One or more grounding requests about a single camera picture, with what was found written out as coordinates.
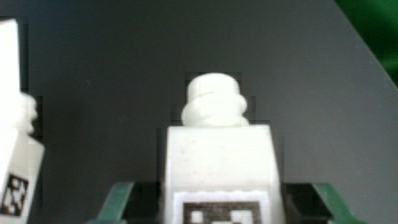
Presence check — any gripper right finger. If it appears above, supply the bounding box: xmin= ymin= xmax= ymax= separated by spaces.
xmin=313 ymin=183 xmax=369 ymax=224

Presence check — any white table leg with tag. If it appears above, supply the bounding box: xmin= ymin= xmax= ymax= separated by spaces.
xmin=164 ymin=73 xmax=287 ymax=224

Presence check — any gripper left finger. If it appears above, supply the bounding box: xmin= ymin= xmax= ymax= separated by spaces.
xmin=86 ymin=182 xmax=136 ymax=224

